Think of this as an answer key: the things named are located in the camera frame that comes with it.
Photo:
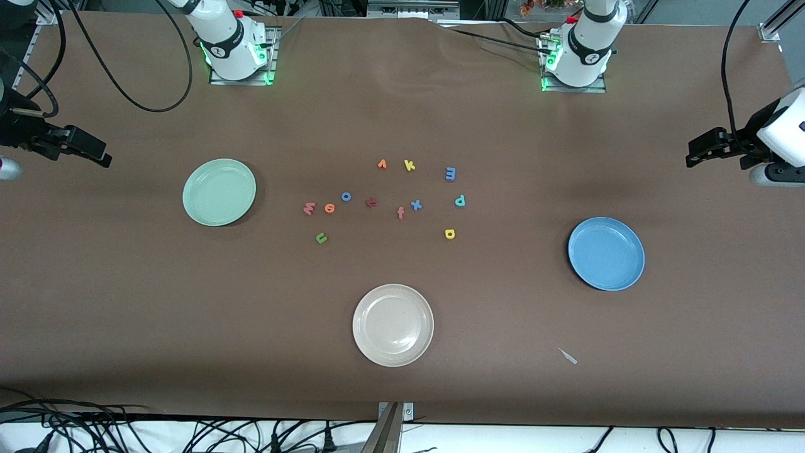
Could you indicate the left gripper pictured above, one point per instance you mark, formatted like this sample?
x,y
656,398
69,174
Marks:
x,y
746,143

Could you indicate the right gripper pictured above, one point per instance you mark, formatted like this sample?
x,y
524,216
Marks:
x,y
20,131

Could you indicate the pink foam letter w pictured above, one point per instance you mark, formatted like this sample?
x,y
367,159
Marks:
x,y
309,208

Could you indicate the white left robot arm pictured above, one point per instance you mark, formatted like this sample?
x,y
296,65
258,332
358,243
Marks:
x,y
582,53

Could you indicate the blue plate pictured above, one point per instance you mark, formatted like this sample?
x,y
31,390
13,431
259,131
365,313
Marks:
x,y
606,253

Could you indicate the green plate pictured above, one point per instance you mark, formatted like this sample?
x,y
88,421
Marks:
x,y
219,192

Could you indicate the small white tape scrap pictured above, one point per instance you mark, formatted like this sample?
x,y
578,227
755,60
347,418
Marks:
x,y
568,356

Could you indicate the brown table cover sheet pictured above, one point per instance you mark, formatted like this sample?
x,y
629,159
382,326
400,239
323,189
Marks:
x,y
402,100

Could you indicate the beige plate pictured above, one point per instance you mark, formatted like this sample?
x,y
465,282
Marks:
x,y
393,325

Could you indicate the aluminium frame rail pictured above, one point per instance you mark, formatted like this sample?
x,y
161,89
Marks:
x,y
770,30
25,60

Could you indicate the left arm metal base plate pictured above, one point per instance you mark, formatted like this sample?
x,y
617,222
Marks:
x,y
597,88

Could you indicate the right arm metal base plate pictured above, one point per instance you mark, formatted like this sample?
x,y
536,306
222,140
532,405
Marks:
x,y
217,80

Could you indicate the silver frame crossbar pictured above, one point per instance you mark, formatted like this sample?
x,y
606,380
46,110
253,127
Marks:
x,y
409,9

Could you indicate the silver mount bracket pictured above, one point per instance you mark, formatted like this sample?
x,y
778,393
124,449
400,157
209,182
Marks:
x,y
405,411

